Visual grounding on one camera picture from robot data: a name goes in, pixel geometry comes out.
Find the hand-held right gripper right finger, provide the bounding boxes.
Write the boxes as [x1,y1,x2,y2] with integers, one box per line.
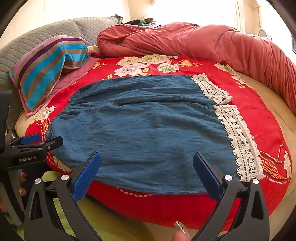
[193,152,270,241]

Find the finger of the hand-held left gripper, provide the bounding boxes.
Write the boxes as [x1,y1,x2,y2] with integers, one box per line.
[10,134,40,146]
[9,136,63,154]

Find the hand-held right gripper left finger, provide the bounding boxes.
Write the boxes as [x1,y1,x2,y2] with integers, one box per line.
[23,151,102,241]

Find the blue denim pants lace trim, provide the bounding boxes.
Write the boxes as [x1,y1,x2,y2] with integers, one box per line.
[46,75,265,195]

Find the person's left hand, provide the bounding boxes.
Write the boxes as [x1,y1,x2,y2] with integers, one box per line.
[0,172,27,214]

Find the red floral blanket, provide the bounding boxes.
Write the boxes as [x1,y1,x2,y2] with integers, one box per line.
[24,54,292,232]

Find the striped towel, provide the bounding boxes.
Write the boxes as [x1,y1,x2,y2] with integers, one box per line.
[9,36,90,112]

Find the person's green clothing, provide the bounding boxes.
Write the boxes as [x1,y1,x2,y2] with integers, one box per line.
[17,171,197,241]

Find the pink quilted pillow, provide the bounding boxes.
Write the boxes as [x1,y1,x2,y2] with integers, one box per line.
[17,57,100,116]

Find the beige bed sheet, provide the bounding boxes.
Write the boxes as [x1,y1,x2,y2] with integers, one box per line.
[15,72,296,239]

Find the grey quilted headboard cushion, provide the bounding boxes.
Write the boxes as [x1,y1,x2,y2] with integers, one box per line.
[0,14,124,98]

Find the salmon pink comforter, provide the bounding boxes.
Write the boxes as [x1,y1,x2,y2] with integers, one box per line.
[97,22,296,121]

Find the pile of clothes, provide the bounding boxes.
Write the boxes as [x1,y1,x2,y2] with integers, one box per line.
[125,18,158,29]

